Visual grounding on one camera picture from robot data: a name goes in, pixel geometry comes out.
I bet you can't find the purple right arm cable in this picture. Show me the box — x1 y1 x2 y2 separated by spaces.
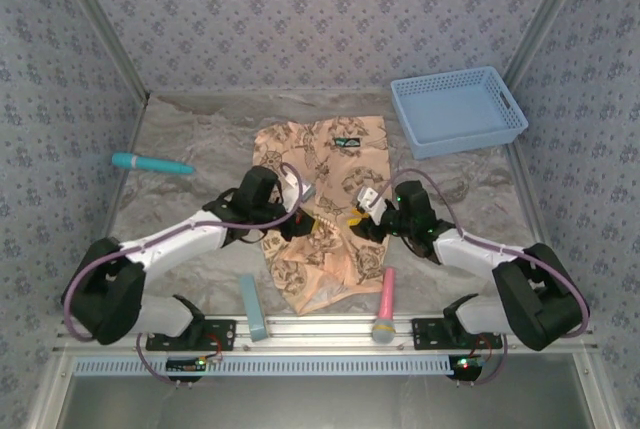
372 168 590 388

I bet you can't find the blue plastic basket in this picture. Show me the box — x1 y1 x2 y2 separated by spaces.
389 65 530 160

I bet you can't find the teal cylindrical wand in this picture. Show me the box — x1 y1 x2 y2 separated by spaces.
110 151 196 176

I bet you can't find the peach printed t-shirt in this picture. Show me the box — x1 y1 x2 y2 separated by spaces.
252 116 392 315

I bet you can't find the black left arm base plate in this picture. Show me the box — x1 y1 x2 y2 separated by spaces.
144 317 237 353

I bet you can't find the light blue board eraser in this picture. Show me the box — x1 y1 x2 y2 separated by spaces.
238 272 271 343

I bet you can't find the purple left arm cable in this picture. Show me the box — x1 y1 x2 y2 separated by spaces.
60 163 304 389

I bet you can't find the light blue slotted cable duct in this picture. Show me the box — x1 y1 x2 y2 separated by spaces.
72 354 459 378

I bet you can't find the grey metal front panel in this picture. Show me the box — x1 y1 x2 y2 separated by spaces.
27 353 619 429

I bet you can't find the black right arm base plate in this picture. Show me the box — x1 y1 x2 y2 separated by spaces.
410 317 504 353

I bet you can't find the pink toy microphone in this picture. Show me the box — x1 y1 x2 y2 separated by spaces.
370 267 400 346

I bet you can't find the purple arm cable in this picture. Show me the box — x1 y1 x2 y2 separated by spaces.
60 163 304 389
372 168 590 388

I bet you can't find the aluminium front rail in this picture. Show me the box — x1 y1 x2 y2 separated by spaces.
52 312 599 356

